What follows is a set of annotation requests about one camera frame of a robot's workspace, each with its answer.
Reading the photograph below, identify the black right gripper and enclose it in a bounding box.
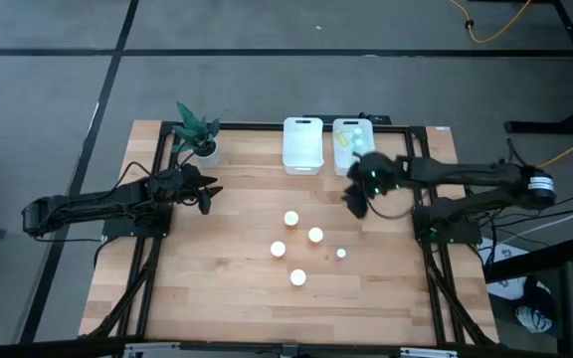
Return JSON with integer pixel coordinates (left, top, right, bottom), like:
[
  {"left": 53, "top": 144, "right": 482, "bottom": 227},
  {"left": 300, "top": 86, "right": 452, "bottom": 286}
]
[{"left": 341, "top": 151, "right": 410, "bottom": 221}]

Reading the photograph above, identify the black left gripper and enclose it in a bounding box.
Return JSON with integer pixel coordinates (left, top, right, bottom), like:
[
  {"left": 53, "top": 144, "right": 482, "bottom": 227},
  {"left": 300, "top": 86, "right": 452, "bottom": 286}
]
[{"left": 176, "top": 166, "right": 225, "bottom": 216}]

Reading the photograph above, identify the white plastic bin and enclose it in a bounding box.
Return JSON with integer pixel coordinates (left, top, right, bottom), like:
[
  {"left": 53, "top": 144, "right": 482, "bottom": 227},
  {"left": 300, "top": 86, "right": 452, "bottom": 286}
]
[
  {"left": 281, "top": 116, "right": 325, "bottom": 176},
  {"left": 331, "top": 117, "right": 375, "bottom": 178}
]

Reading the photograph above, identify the white plant pot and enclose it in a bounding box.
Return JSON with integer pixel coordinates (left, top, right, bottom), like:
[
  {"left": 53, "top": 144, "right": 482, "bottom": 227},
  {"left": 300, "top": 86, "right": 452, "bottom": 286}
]
[{"left": 195, "top": 141, "right": 222, "bottom": 169}]

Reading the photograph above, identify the green snake plant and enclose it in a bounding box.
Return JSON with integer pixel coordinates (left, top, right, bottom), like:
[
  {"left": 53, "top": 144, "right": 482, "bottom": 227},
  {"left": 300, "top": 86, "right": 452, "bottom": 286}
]
[{"left": 170, "top": 100, "right": 223, "bottom": 155}]

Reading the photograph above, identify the black device box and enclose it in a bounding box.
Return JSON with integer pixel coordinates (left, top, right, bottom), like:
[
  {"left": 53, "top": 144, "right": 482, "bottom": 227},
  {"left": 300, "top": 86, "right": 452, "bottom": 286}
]
[{"left": 303, "top": 112, "right": 393, "bottom": 126}]

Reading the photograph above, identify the white and navy cloth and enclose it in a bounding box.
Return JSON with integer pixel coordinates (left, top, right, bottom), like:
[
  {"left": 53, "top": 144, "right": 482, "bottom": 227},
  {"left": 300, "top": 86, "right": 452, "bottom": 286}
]
[{"left": 484, "top": 237, "right": 559, "bottom": 335}]

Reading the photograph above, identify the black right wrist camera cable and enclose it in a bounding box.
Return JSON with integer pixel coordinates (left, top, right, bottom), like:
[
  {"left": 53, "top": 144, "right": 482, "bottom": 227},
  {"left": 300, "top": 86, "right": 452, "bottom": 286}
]
[{"left": 367, "top": 197, "right": 416, "bottom": 221}]

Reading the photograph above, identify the black aluminium table frame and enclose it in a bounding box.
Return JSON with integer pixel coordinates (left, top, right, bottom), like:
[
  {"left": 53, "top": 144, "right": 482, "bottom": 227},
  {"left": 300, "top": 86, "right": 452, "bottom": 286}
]
[{"left": 85, "top": 120, "right": 499, "bottom": 349}]

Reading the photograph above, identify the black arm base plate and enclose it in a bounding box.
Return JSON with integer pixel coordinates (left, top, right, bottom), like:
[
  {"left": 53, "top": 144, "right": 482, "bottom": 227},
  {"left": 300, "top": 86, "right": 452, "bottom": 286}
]
[
  {"left": 101, "top": 203, "right": 173, "bottom": 239},
  {"left": 412, "top": 203, "right": 481, "bottom": 246}
]

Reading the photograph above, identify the silver metal bracket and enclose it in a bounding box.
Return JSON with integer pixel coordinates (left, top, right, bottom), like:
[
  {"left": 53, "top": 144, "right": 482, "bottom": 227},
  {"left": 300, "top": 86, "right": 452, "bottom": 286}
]
[
  {"left": 399, "top": 346, "right": 460, "bottom": 358},
  {"left": 122, "top": 341, "right": 181, "bottom": 358}
]

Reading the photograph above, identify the black desk leg frame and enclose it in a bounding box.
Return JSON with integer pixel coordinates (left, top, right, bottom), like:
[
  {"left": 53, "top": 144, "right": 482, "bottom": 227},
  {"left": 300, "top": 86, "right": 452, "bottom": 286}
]
[{"left": 503, "top": 0, "right": 573, "bottom": 135}]

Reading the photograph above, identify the yellow cable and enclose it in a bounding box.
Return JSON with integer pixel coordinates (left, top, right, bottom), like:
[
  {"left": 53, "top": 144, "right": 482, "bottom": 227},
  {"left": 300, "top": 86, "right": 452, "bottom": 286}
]
[
  {"left": 448, "top": 0, "right": 535, "bottom": 45},
  {"left": 537, "top": 124, "right": 573, "bottom": 169}
]

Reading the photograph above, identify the white cable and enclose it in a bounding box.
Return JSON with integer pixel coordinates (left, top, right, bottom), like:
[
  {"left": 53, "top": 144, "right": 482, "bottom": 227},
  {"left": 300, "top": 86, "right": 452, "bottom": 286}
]
[{"left": 502, "top": 198, "right": 573, "bottom": 239}]

